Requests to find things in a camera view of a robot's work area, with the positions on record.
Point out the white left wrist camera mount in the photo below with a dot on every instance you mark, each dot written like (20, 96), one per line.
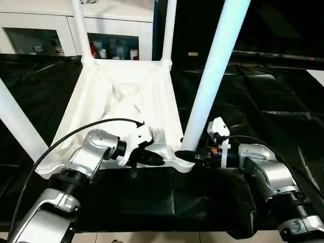
(139, 136)

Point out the black backdrop cloth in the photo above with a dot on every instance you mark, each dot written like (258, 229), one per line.
(278, 25)

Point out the red white bottle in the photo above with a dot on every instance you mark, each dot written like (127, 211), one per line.
(93, 48)

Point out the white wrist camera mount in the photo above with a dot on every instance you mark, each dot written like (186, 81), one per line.
(219, 126)
(139, 136)

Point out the black work surface mat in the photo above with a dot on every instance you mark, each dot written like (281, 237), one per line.
(265, 96)

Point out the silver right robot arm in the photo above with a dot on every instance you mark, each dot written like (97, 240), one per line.
(273, 174)

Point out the white glass-door cabinet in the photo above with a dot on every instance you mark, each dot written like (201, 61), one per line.
(114, 22)

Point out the blue vertical strip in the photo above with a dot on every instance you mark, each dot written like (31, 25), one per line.
(155, 27)

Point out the white plastic table top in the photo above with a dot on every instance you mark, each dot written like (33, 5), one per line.
(121, 96)

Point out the dark grey tube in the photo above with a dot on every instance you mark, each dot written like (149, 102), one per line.
(278, 55)

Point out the small yellow tag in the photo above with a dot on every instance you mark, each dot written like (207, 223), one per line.
(193, 54)

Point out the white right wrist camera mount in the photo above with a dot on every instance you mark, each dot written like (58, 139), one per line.
(219, 126)

